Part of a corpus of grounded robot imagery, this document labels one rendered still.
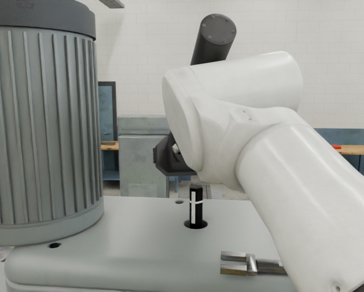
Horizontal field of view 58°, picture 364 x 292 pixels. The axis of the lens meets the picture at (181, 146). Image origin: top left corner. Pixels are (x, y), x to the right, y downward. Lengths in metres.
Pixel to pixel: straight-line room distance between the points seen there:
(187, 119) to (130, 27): 7.04
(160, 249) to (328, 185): 0.30
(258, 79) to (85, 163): 0.29
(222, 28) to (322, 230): 0.21
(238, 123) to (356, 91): 7.33
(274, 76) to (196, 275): 0.24
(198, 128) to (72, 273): 0.27
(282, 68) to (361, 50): 7.27
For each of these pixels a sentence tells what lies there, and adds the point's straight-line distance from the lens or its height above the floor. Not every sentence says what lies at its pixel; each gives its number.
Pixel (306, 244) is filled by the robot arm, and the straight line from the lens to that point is 0.18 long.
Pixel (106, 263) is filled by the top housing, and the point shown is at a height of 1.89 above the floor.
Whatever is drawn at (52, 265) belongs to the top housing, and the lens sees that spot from 0.46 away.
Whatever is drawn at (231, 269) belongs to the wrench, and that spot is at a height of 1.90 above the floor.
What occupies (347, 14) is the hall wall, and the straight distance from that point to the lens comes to 7.55.
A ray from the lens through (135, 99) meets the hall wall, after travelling 7.18.
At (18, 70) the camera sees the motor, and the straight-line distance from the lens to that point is 0.45.
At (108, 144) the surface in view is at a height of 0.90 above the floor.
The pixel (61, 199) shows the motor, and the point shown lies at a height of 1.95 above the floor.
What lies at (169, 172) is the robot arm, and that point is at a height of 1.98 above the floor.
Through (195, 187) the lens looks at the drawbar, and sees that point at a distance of 0.49.
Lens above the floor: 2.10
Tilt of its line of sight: 11 degrees down
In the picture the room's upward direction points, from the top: straight up
